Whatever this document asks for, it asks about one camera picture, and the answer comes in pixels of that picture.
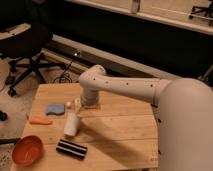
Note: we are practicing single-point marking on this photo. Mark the orange carrot toy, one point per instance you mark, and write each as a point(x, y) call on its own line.
point(39, 120)

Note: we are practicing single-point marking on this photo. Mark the black rectangular box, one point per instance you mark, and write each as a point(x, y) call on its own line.
point(72, 149)

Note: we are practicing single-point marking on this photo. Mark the wooden table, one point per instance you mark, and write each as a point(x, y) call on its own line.
point(120, 134)

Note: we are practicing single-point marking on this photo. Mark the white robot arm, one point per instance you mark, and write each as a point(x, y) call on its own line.
point(184, 119)

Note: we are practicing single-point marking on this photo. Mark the black office chair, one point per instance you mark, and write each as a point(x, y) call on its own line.
point(22, 37)

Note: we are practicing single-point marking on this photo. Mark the blue sponge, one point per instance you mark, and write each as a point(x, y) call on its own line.
point(55, 109)

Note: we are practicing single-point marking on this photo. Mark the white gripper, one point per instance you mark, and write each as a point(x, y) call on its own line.
point(88, 99)

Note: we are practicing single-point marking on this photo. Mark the office chair base background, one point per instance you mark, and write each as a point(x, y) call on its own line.
point(206, 10)

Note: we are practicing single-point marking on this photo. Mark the orange bowl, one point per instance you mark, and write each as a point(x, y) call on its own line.
point(27, 150)

